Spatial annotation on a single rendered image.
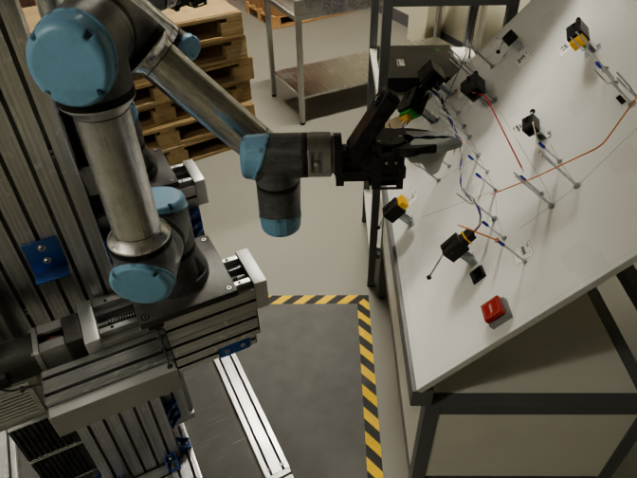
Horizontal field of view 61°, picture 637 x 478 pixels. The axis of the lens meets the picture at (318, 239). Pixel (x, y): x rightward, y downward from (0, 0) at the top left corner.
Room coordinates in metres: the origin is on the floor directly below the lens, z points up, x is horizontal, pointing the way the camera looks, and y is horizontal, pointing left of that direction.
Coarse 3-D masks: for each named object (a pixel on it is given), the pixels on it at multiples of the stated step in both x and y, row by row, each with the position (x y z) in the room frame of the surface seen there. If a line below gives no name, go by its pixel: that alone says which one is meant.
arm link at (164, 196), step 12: (156, 192) 0.93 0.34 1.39; (168, 192) 0.93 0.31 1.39; (180, 192) 0.93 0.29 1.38; (156, 204) 0.88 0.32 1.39; (168, 204) 0.88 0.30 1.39; (180, 204) 0.89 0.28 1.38; (168, 216) 0.86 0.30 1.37; (180, 216) 0.88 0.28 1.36; (180, 228) 0.86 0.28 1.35; (192, 240) 0.91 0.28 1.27
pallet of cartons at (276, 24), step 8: (248, 0) 6.52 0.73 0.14; (256, 0) 6.31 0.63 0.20; (248, 8) 6.48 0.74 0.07; (256, 8) 6.35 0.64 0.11; (272, 8) 6.02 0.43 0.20; (264, 16) 6.24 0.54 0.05; (272, 16) 5.98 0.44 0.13; (280, 16) 5.99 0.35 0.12; (328, 16) 6.30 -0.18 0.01; (272, 24) 5.97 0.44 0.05; (280, 24) 5.98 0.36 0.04; (288, 24) 6.05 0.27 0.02
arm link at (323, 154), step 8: (312, 136) 0.78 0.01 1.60; (320, 136) 0.78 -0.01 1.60; (328, 136) 0.78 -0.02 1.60; (312, 144) 0.76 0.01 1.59; (320, 144) 0.76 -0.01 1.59; (328, 144) 0.76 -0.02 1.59; (312, 152) 0.75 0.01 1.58; (320, 152) 0.75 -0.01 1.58; (328, 152) 0.75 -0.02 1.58; (312, 160) 0.75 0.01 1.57; (320, 160) 0.75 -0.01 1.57; (328, 160) 0.74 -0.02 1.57; (312, 168) 0.74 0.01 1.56; (320, 168) 0.74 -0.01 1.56; (328, 168) 0.74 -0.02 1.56; (312, 176) 0.75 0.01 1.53; (320, 176) 0.76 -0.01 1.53; (328, 176) 0.76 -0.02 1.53
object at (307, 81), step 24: (264, 0) 4.23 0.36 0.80; (288, 0) 4.09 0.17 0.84; (312, 0) 3.80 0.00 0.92; (336, 0) 3.88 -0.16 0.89; (360, 0) 3.97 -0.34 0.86; (480, 24) 4.51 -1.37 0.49; (480, 48) 4.52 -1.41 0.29; (288, 72) 4.28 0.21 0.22; (312, 72) 4.27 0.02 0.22; (336, 72) 4.26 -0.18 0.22; (360, 72) 4.24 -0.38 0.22; (312, 96) 3.85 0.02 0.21
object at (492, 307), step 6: (492, 300) 0.86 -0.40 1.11; (498, 300) 0.85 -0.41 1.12; (486, 306) 0.85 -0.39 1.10; (492, 306) 0.84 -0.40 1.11; (498, 306) 0.83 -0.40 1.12; (486, 312) 0.83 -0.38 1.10; (492, 312) 0.82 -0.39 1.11; (498, 312) 0.81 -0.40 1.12; (504, 312) 0.81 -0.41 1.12; (486, 318) 0.82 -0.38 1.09; (492, 318) 0.81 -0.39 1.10
